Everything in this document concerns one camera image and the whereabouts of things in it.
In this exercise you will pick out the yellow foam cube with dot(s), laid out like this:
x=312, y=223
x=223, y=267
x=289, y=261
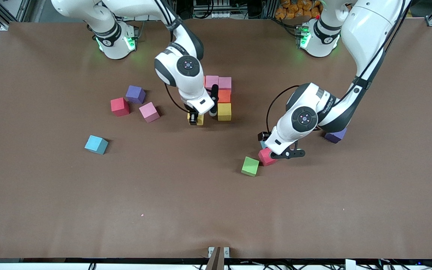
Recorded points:
x=224, y=111
x=200, y=119

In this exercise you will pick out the blue foam cube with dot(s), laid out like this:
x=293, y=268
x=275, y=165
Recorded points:
x=263, y=144
x=96, y=144

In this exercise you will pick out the pink foam cube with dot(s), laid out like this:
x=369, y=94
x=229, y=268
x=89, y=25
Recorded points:
x=149, y=112
x=225, y=83
x=212, y=81

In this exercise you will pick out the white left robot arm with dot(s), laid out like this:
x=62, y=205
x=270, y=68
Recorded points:
x=369, y=26

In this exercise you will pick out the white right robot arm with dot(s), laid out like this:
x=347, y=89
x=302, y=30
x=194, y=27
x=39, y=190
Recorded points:
x=191, y=86

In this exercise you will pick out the red foam cube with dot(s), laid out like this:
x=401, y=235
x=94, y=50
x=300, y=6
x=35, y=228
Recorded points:
x=265, y=158
x=120, y=107

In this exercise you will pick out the green foam cube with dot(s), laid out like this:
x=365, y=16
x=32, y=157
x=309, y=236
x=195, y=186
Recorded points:
x=250, y=166

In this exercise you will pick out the purple foam cube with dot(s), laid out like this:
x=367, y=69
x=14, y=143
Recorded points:
x=336, y=137
x=135, y=93

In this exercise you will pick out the white electronics unit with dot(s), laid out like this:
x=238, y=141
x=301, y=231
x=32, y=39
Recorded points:
x=219, y=15

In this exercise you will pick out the bag of orange items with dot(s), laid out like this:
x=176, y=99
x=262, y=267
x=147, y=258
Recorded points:
x=294, y=9

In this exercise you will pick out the silver table edge bracket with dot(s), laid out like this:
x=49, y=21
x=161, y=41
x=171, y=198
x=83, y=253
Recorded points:
x=211, y=250

